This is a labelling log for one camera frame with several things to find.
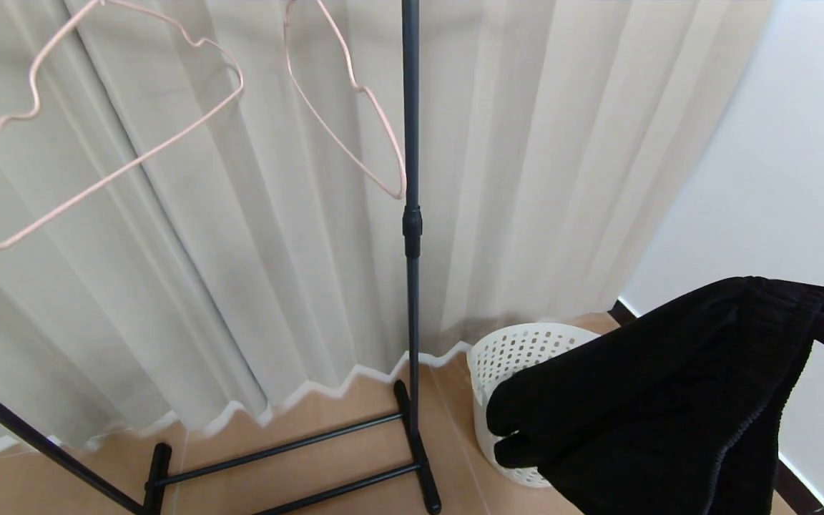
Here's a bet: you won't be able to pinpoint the black shorts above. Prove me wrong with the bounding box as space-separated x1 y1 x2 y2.
485 275 824 515

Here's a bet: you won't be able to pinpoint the black clothes rack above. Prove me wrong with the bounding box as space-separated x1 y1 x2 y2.
0 0 443 515

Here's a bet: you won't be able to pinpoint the pink clothes hanger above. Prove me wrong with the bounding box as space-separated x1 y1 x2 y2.
0 0 245 252
283 0 408 201

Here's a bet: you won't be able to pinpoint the white laundry basket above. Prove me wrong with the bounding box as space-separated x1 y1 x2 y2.
466 322 603 489

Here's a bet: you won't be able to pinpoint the beige curtain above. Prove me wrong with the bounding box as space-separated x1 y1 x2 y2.
0 0 779 458

